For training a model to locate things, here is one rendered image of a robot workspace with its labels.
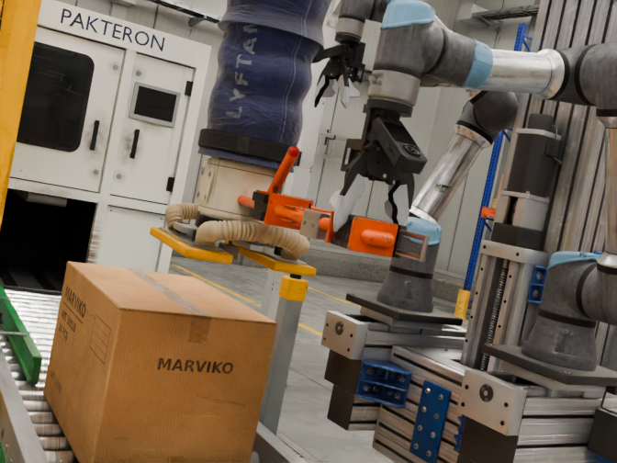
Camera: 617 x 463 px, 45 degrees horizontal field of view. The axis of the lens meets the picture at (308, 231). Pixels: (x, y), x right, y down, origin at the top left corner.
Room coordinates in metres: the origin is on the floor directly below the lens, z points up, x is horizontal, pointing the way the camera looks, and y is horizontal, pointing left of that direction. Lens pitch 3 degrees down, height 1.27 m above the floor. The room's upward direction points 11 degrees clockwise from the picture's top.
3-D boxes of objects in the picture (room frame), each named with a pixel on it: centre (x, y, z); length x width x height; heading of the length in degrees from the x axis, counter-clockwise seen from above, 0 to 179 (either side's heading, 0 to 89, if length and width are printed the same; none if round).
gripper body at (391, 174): (1.15, -0.08, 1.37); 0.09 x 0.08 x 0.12; 25
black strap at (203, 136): (1.67, 0.16, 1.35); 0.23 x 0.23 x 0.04
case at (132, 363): (2.00, 0.35, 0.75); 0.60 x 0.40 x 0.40; 30
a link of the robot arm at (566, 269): (1.54, -0.57, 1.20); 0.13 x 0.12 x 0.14; 28
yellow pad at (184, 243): (1.63, 0.25, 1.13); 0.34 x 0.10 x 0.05; 25
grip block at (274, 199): (1.45, 0.06, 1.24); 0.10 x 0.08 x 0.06; 115
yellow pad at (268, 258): (1.71, 0.08, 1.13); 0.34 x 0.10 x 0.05; 25
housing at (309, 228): (1.25, -0.03, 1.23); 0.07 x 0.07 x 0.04; 25
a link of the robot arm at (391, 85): (1.15, -0.08, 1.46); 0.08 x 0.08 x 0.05
